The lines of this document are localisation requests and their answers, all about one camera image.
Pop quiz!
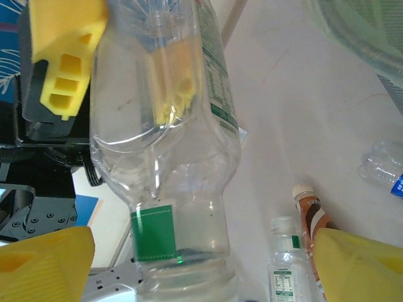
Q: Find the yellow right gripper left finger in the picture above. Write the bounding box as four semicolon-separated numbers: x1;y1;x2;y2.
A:
0;226;95;302

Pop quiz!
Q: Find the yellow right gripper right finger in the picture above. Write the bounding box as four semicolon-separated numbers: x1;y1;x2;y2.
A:
311;228;403;302

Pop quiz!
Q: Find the small clear green-label bottle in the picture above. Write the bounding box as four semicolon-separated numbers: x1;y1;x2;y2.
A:
267;216;311;302

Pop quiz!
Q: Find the brown coffee label bottle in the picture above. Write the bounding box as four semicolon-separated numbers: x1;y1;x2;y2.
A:
292;183;335;302

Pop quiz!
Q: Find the large clear green-label bottle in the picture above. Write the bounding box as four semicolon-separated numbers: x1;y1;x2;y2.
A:
89;0;242;302

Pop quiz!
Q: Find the blue-label bottle blue cap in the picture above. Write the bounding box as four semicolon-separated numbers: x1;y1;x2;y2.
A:
356;139;403;199

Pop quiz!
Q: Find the grey metal mesh bin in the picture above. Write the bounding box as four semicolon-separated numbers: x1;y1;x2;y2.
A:
302;0;403;114

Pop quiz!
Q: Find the pale green bin liner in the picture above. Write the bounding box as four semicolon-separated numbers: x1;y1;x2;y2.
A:
302;0;403;76

